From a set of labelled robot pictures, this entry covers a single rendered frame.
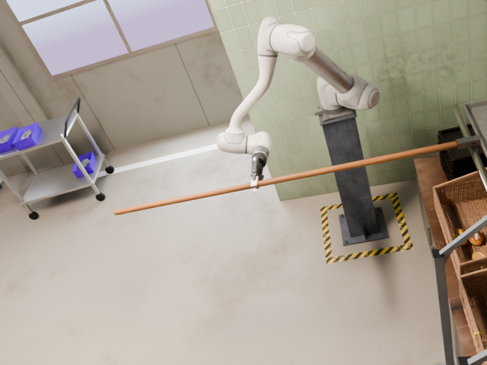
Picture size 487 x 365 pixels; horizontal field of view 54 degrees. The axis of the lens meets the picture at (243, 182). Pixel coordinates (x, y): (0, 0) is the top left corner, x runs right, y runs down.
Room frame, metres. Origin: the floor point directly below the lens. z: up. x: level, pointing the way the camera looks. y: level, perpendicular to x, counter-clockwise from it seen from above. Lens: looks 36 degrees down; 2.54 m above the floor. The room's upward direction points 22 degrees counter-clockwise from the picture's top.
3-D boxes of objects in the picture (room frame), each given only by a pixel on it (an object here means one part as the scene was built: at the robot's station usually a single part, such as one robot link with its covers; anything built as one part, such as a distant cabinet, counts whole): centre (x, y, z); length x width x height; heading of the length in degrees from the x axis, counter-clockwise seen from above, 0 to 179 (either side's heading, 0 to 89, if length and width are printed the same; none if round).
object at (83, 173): (4.49, 1.69, 0.46); 0.98 x 0.59 x 0.93; 73
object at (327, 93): (2.47, -0.69, 1.17); 0.18 x 0.16 x 0.22; 27
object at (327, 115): (2.49, -0.67, 1.03); 0.22 x 0.18 x 0.06; 74
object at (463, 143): (1.54, -0.95, 1.19); 0.09 x 0.04 x 0.03; 70
